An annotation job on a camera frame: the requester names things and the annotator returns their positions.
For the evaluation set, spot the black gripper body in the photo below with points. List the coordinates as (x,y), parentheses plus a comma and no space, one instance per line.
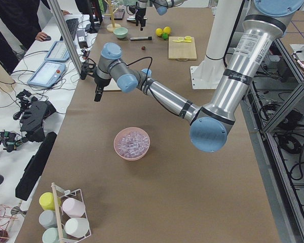
(100,82)
(139,12)

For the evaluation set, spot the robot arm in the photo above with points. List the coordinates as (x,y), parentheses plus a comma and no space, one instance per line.
(161,7)
(265,21)

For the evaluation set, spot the steel ice scoop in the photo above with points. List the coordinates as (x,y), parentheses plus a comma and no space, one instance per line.
(132,19)

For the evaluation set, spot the pink bowl of ice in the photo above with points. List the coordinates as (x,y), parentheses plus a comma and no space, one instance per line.
(131,143)

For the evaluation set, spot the pink cup in rack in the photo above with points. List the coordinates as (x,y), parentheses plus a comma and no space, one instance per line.
(73,207)

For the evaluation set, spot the yellow cup in rack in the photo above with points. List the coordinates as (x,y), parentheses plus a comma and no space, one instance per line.
(46,201)

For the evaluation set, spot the white cup in rack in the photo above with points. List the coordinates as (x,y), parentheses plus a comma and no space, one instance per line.
(77,227)

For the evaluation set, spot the grey cup in rack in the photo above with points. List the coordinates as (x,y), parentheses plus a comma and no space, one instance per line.
(47,219)

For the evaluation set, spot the mint cup in rack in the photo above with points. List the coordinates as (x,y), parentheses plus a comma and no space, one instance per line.
(51,235)

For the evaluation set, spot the cream rabbit tray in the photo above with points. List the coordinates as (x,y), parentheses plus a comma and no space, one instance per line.
(112,86)

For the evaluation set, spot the steel muddler black tip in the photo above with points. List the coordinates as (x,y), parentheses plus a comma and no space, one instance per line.
(141,38)

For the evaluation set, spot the yellow lemon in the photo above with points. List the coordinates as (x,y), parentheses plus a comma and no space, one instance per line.
(167,30)
(159,32)

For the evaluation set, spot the mint green bowl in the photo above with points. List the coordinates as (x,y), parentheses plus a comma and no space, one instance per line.
(120,33)

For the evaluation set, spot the green lime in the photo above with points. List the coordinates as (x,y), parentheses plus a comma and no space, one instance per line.
(165,36)

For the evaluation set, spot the wooden mug tree stand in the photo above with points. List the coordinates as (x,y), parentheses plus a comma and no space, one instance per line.
(112,9)

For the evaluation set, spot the yellow plastic knife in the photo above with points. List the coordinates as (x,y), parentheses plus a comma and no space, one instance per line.
(177,41)

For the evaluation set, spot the wooden cutting board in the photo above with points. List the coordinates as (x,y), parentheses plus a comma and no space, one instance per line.
(181,51)

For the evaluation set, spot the blue teach pendant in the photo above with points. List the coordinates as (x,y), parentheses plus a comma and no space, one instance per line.
(58,52)
(48,74)

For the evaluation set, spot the black keyboard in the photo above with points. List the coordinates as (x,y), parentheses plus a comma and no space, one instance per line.
(72,25)

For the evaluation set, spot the black computer mouse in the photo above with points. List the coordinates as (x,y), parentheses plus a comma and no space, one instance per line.
(47,38)

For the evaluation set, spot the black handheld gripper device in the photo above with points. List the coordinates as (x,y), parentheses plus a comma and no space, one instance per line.
(32,113)

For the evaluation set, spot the black speaker bar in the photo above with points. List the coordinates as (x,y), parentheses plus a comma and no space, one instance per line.
(35,168)

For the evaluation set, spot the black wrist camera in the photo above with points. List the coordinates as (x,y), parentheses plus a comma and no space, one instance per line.
(88,69)
(132,9)

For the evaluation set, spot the aluminium frame post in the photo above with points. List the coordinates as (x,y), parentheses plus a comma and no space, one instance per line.
(57,13)

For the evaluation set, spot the white wire cup rack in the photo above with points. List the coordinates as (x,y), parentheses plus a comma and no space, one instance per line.
(60,195)

